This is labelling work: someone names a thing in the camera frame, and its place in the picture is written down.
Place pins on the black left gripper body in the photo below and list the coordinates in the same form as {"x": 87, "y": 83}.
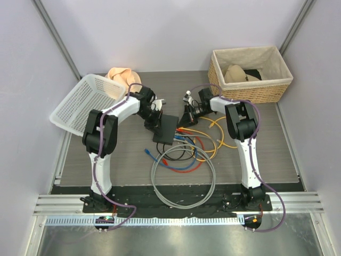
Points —
{"x": 151, "y": 116}

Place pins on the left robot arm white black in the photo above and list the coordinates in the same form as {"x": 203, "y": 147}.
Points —
{"x": 101, "y": 132}

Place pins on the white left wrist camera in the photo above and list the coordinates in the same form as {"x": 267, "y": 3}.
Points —
{"x": 157, "y": 104}

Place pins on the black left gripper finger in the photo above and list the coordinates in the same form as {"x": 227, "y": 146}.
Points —
{"x": 157, "y": 130}
{"x": 151, "y": 126}

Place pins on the black item in basket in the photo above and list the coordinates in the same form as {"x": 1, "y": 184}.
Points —
{"x": 254, "y": 73}

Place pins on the beige cap in basket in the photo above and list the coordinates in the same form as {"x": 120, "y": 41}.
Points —
{"x": 235, "y": 74}

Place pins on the white perforated plastic basket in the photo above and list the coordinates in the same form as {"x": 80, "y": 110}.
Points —
{"x": 91, "y": 92}

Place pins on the black network switch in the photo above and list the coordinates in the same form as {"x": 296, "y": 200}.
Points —
{"x": 168, "y": 129}

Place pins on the aluminium frame rail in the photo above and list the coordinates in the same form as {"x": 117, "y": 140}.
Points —
{"x": 69, "y": 210}

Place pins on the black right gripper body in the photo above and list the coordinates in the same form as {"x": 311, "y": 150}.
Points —
{"x": 198, "y": 111}

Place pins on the black mounting base plate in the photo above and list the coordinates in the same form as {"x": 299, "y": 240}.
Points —
{"x": 170, "y": 202}

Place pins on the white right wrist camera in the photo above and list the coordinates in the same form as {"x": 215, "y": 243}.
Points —
{"x": 188, "y": 99}

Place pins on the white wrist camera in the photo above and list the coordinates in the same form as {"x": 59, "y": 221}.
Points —
{"x": 188, "y": 99}
{"x": 157, "y": 104}

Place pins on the woven wicker basket with liner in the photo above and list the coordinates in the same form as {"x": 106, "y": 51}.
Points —
{"x": 276, "y": 76}

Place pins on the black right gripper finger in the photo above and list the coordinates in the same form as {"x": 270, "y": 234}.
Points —
{"x": 185, "y": 120}
{"x": 192, "y": 120}

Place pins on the peach bucket hat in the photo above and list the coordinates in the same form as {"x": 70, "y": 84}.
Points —
{"x": 125, "y": 77}

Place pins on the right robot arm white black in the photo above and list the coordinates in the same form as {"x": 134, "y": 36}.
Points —
{"x": 242, "y": 126}

